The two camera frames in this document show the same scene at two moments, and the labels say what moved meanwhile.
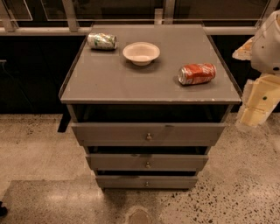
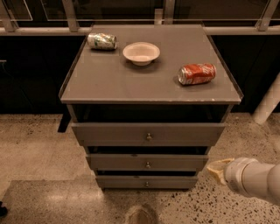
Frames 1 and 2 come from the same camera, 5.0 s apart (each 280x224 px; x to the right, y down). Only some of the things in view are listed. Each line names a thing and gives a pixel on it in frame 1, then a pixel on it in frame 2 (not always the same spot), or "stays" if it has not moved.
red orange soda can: x=196 y=73 stays
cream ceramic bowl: x=141 y=53 stays
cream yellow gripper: x=268 y=46 to x=234 y=174
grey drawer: x=147 y=162 stays
